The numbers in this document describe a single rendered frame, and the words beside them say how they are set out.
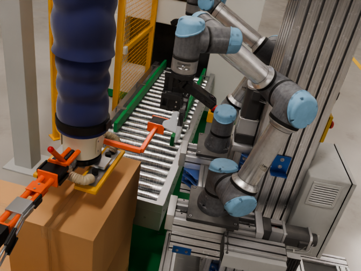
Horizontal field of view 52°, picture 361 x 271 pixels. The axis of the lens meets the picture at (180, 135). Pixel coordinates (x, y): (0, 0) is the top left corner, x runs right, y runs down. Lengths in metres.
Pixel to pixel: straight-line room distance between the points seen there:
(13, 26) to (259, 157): 2.11
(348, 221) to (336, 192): 1.93
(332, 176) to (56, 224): 1.19
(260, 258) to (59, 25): 1.19
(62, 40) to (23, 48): 1.58
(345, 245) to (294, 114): 2.28
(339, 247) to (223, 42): 2.57
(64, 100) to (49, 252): 0.66
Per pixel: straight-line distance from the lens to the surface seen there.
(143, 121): 3.20
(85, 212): 1.70
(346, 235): 3.54
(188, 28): 1.02
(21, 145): 3.41
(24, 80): 3.08
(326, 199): 1.80
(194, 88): 1.10
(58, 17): 1.42
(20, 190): 2.47
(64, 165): 1.53
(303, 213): 1.84
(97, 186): 1.63
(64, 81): 1.51
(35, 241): 1.75
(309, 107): 1.31
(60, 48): 1.45
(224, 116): 1.93
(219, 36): 1.07
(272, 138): 1.34
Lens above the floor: 2.12
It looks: 31 degrees down
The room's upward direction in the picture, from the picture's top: 10 degrees clockwise
